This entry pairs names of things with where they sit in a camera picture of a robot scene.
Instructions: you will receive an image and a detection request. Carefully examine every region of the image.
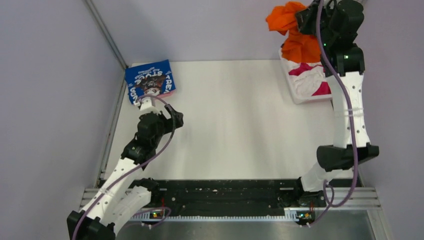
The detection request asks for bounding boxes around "orange t-shirt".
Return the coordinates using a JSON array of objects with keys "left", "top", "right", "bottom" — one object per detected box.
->
[{"left": 265, "top": 1, "right": 321, "bottom": 63}]

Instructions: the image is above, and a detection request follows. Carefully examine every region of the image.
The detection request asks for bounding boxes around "folded blue printed t-shirt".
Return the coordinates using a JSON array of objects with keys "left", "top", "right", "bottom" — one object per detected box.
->
[{"left": 125, "top": 59, "right": 176, "bottom": 104}]

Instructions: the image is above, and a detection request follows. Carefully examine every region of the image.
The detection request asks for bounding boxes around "aluminium rail frame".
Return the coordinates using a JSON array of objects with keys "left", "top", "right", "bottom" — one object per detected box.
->
[{"left": 79, "top": 187, "right": 382, "bottom": 223}]

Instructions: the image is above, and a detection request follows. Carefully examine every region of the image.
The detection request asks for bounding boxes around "white plastic basket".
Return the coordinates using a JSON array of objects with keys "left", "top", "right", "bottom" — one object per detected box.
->
[{"left": 278, "top": 46, "right": 333, "bottom": 105}]

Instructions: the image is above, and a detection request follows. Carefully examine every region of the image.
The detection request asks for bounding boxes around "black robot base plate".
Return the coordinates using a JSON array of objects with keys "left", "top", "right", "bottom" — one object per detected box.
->
[{"left": 99, "top": 178, "right": 362, "bottom": 220}]

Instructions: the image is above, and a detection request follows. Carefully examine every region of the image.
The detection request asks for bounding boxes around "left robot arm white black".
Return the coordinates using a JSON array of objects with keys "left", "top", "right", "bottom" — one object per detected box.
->
[{"left": 66, "top": 104, "right": 184, "bottom": 240}]

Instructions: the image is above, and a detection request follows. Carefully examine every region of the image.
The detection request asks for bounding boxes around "folded pink t-shirt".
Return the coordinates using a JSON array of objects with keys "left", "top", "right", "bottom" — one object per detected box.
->
[{"left": 159, "top": 91, "right": 174, "bottom": 98}]

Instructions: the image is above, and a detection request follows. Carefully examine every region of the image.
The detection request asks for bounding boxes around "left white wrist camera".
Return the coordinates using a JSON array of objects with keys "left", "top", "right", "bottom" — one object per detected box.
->
[{"left": 138, "top": 97, "right": 160, "bottom": 115}]

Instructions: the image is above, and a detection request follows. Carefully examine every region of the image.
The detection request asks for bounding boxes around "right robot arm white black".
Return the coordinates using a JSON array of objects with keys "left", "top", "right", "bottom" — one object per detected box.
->
[{"left": 293, "top": 0, "right": 380, "bottom": 206}]

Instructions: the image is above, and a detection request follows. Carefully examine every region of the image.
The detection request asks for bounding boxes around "white and pink crumpled t-shirt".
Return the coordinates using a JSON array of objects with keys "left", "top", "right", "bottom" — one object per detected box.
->
[{"left": 280, "top": 49, "right": 332, "bottom": 99}]

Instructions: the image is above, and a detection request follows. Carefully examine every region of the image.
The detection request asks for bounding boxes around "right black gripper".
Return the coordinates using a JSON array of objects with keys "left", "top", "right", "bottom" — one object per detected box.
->
[{"left": 295, "top": 0, "right": 336, "bottom": 47}]

